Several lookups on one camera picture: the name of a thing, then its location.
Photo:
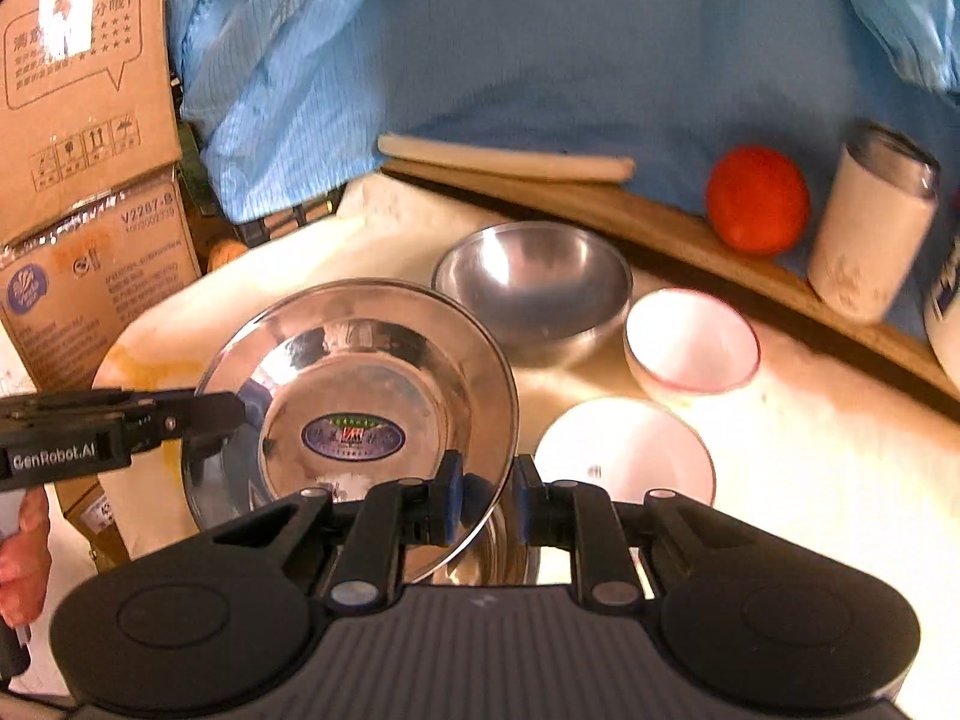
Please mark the small stainless steel bowl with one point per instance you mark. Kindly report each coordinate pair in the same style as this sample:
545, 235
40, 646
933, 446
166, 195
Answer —
502, 559

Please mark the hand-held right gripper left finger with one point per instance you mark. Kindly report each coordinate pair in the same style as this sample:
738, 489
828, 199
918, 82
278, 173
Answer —
453, 499

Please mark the white container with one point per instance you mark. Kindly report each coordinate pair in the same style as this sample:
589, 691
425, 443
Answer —
946, 315

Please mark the blue cloth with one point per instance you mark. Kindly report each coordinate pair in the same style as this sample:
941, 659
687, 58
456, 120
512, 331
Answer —
540, 52

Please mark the large stainless steel bowl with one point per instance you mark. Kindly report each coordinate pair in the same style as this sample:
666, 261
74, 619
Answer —
525, 277

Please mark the white patterned cup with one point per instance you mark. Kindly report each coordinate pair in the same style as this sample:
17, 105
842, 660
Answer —
862, 240

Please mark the red tomato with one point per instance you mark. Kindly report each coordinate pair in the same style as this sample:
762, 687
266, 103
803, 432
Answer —
757, 199

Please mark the cardboard box with speech bubble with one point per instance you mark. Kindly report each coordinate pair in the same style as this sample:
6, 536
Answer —
75, 90

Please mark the stainless steel plate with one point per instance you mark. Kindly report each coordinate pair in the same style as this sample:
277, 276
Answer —
337, 360

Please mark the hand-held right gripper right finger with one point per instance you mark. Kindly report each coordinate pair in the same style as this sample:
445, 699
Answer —
525, 510

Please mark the white bowl with red rim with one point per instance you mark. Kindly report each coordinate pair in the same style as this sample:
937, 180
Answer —
622, 442
690, 345

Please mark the wooden board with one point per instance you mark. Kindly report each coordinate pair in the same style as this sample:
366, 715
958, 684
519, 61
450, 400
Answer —
660, 225

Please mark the small cardboard box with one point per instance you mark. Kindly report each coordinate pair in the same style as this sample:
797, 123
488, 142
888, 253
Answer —
94, 521

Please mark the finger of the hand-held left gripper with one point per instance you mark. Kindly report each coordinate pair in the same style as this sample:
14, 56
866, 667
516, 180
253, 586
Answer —
195, 416

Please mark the person's left hand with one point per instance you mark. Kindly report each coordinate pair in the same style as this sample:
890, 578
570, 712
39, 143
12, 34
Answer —
22, 547

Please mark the black crate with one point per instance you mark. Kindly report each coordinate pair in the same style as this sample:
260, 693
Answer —
259, 231

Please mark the white stick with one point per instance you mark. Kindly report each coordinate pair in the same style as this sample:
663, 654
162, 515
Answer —
510, 159

